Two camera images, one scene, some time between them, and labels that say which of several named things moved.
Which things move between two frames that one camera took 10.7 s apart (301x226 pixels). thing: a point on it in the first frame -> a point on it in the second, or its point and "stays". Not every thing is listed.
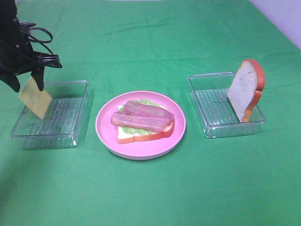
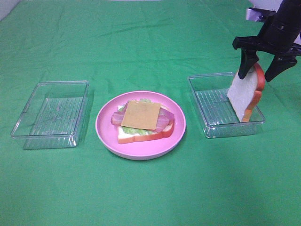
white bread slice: (124, 137) stays
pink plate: (144, 149) stays
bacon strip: (138, 107) -> (165, 116)
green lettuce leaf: (138, 131) stays
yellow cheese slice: (36, 100) -> (141, 115)
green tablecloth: (118, 46) stays
